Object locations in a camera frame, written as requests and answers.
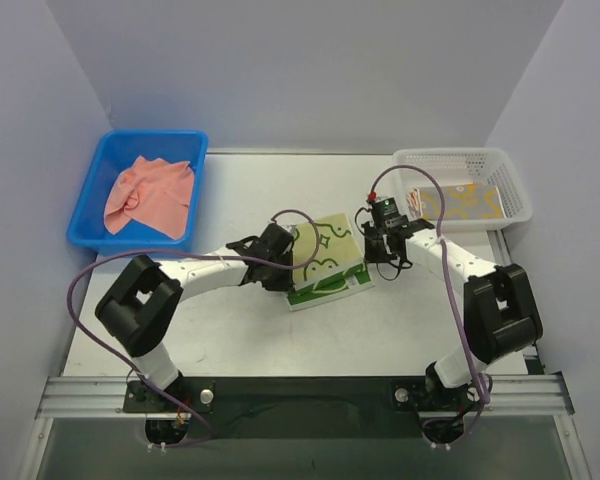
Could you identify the pink towel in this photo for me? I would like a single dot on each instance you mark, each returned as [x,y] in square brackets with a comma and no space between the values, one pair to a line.
[154,193]

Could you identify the orange lion print towel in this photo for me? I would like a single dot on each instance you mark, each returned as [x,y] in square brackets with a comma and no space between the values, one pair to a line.
[414,203]

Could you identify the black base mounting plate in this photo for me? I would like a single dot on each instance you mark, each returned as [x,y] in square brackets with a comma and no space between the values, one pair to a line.
[301,408]

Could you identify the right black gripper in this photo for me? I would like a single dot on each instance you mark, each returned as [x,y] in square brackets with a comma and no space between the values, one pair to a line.
[376,248]

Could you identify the white perforated plastic basket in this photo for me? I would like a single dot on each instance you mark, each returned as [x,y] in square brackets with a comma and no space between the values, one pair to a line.
[452,166]

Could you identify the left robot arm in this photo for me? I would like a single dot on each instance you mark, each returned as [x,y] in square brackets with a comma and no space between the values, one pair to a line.
[139,306]

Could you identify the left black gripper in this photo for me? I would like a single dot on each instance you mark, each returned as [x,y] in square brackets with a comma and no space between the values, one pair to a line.
[282,257]

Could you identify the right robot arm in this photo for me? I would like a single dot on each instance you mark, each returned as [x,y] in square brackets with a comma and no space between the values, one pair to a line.
[493,306]

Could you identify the yellow patterned towel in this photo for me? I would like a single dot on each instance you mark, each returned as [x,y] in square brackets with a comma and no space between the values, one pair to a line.
[473,201]

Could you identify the blue plastic bin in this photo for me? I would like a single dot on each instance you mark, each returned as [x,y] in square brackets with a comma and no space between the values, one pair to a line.
[116,151]

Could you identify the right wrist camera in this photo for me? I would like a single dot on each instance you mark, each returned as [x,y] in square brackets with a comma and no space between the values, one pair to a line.
[385,212]

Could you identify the cream green patterned towel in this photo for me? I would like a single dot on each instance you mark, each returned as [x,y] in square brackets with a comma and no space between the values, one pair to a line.
[334,267]

